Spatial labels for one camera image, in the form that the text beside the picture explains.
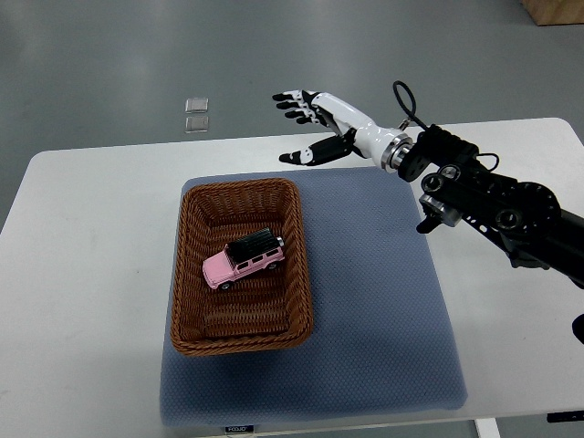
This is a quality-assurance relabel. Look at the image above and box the pink toy car black roof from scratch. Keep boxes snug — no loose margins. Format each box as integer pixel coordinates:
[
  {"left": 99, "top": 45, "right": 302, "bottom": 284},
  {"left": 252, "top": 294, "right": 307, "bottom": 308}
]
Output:
[{"left": 202, "top": 227, "right": 285, "bottom": 291}]

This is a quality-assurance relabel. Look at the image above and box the silver floor plate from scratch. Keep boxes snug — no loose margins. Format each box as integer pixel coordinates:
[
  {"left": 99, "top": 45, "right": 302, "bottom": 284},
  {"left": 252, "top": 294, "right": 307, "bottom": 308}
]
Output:
[
  {"left": 184, "top": 98, "right": 209, "bottom": 114},
  {"left": 184, "top": 116, "right": 210, "bottom": 134}
]

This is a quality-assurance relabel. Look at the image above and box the brown wicker basket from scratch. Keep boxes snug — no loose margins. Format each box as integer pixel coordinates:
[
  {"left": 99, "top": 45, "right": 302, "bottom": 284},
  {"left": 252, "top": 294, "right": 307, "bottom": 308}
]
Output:
[{"left": 170, "top": 178, "right": 313, "bottom": 357}]

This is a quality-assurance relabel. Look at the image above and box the black cable loop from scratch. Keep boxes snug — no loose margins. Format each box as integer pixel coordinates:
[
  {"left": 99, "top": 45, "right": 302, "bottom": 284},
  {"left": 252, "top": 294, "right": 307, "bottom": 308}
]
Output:
[{"left": 391, "top": 80, "right": 433, "bottom": 131}]

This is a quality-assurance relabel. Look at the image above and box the upper silver floor plate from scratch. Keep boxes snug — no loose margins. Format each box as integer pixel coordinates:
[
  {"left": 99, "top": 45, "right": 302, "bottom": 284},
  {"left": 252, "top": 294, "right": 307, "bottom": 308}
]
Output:
[{"left": 184, "top": 98, "right": 209, "bottom": 114}]

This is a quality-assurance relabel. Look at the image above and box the blue-grey foam mat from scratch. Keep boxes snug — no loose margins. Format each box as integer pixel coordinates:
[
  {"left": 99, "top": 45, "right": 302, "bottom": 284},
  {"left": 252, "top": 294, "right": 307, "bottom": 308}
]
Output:
[{"left": 160, "top": 167, "right": 467, "bottom": 427}]

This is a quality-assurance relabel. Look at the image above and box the lower silver floor plate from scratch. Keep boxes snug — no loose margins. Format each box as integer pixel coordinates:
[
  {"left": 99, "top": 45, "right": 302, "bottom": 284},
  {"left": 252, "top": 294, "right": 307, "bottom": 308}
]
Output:
[{"left": 184, "top": 116, "right": 210, "bottom": 134}]

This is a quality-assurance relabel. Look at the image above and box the wooden box corner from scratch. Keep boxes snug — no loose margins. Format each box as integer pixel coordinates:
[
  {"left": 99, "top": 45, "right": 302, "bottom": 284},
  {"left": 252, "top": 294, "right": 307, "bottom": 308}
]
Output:
[{"left": 520, "top": 0, "right": 583, "bottom": 26}]

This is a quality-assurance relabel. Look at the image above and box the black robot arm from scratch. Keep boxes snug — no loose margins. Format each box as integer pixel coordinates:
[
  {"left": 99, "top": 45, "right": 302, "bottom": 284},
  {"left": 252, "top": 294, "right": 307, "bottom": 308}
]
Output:
[{"left": 273, "top": 89, "right": 583, "bottom": 287}]

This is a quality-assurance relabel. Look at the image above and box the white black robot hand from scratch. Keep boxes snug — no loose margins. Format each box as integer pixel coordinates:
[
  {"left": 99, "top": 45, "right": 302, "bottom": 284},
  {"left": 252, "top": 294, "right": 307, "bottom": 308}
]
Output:
[{"left": 272, "top": 89, "right": 413, "bottom": 172}]

